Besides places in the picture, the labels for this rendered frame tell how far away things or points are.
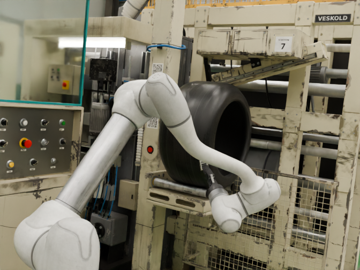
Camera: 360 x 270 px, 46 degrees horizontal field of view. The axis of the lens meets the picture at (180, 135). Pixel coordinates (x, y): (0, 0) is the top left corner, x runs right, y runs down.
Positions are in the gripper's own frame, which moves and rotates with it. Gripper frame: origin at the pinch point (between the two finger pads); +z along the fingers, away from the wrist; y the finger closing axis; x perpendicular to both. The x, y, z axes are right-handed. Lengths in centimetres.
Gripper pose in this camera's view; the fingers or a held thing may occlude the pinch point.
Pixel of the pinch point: (207, 170)
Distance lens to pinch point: 204.3
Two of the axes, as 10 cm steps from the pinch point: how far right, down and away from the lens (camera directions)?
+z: -1.8, -4.6, 8.7
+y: 1.9, 8.5, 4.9
